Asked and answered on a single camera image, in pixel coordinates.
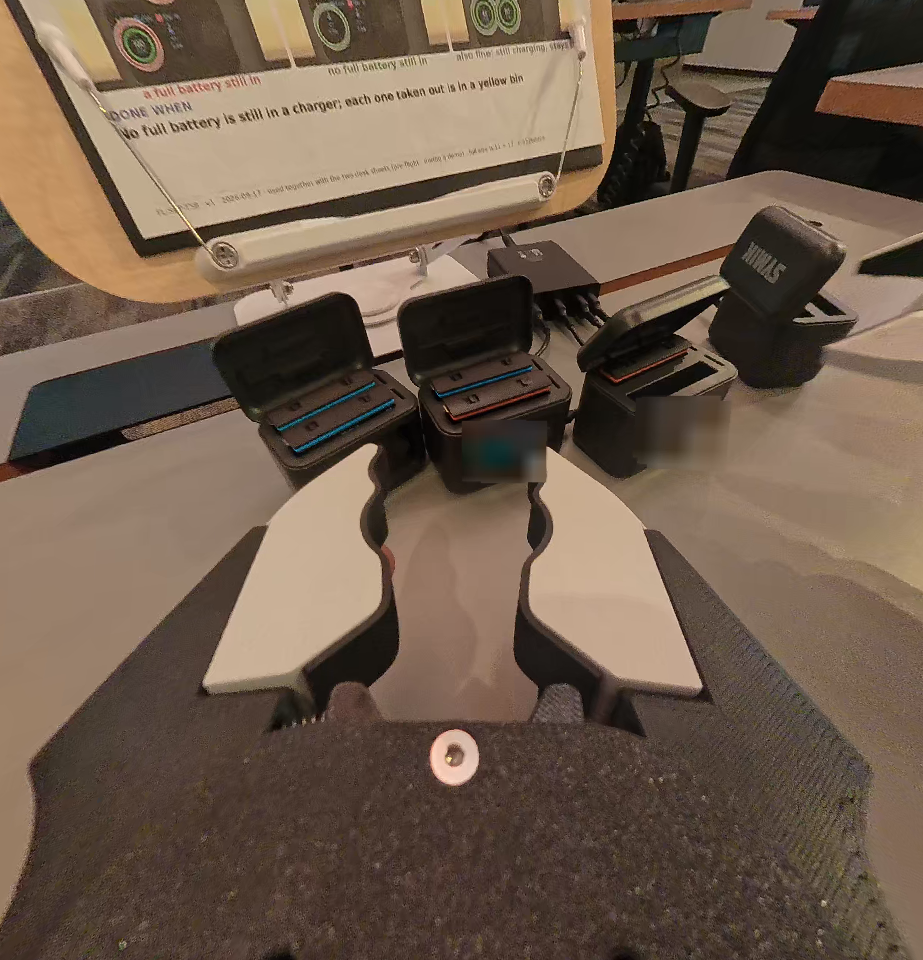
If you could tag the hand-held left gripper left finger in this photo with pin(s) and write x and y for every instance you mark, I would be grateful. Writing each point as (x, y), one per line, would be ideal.
(296, 600)

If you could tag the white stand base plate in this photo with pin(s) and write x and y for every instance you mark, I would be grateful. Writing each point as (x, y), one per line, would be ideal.
(401, 289)

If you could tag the black charging hub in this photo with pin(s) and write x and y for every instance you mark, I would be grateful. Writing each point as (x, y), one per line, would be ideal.
(544, 266)

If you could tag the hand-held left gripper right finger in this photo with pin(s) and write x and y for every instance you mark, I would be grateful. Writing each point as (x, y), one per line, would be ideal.
(619, 600)

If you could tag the black battery charging case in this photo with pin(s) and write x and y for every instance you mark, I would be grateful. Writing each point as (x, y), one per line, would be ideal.
(469, 315)
(281, 337)
(604, 427)
(776, 262)

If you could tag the instruction sheet on wooden stand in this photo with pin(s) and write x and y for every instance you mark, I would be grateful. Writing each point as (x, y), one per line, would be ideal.
(49, 187)

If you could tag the black battery blue rim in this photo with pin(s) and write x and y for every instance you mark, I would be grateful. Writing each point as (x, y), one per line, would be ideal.
(326, 401)
(484, 379)
(341, 427)

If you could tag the white paper poster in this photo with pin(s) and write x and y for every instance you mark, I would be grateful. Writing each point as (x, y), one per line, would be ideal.
(319, 135)

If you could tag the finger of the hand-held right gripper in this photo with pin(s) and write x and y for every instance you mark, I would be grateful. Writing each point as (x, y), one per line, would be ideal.
(911, 255)
(896, 322)

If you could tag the dark blue pad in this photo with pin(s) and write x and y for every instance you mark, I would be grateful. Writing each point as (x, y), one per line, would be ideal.
(116, 397)

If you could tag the wooden edged table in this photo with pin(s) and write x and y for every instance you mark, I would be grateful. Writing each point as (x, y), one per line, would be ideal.
(881, 94)

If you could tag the wooden desk teal panel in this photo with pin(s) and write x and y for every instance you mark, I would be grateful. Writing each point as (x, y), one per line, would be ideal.
(641, 9)

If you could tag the black battery orange rim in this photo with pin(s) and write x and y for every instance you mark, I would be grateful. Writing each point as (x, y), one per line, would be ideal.
(499, 397)
(645, 364)

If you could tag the black office chair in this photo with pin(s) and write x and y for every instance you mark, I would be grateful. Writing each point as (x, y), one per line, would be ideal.
(694, 101)
(829, 37)

